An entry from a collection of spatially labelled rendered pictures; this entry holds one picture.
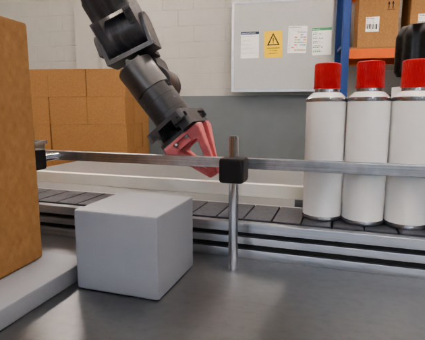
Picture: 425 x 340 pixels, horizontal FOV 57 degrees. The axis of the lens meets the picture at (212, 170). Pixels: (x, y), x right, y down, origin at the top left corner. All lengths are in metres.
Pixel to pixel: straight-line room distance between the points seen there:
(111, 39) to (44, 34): 5.25
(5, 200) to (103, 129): 3.30
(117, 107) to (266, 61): 1.92
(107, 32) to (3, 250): 0.33
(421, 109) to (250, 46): 4.31
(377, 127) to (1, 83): 0.42
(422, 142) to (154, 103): 0.35
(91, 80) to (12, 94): 3.33
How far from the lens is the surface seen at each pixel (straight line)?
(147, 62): 0.60
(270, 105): 4.83
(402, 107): 0.52
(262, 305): 0.42
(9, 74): 0.47
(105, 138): 3.75
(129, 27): 0.60
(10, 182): 0.47
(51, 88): 3.94
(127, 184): 0.67
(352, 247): 0.52
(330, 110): 0.52
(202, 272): 0.49
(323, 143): 0.52
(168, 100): 0.57
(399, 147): 0.52
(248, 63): 4.76
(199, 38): 5.02
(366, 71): 0.52
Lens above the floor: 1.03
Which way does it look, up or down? 9 degrees down
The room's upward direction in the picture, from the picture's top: straight up
